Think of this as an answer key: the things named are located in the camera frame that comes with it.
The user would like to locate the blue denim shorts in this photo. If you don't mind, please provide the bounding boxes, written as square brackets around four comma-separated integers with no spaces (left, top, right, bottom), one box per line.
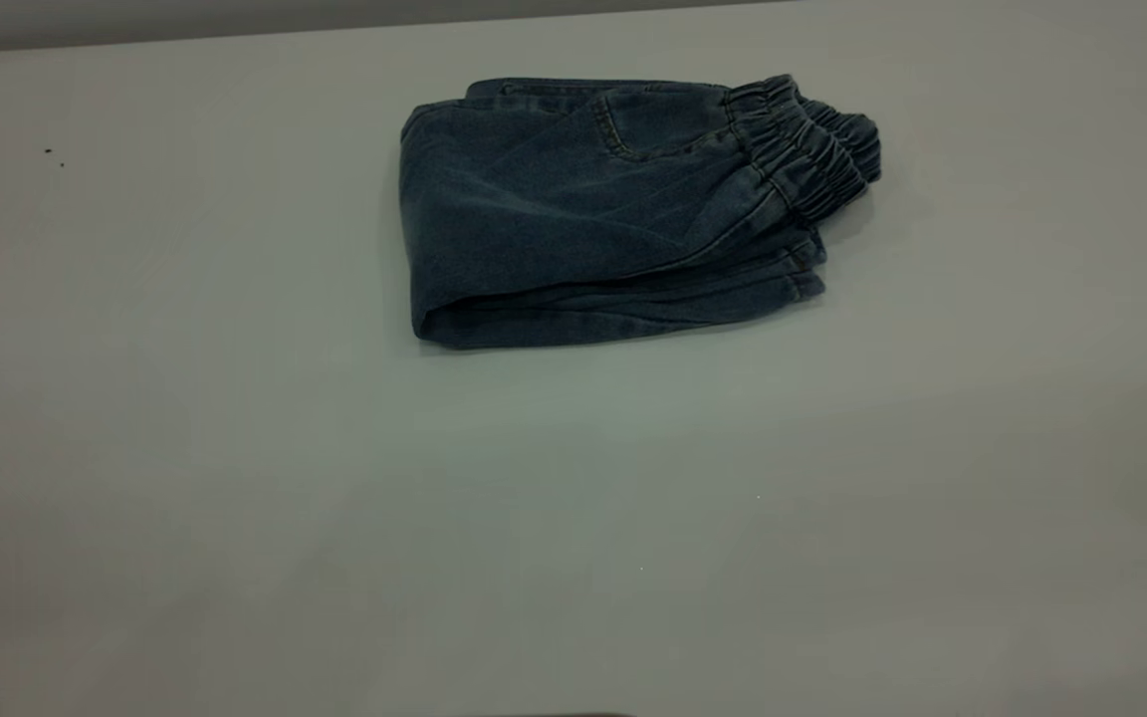
[398,73,883,352]

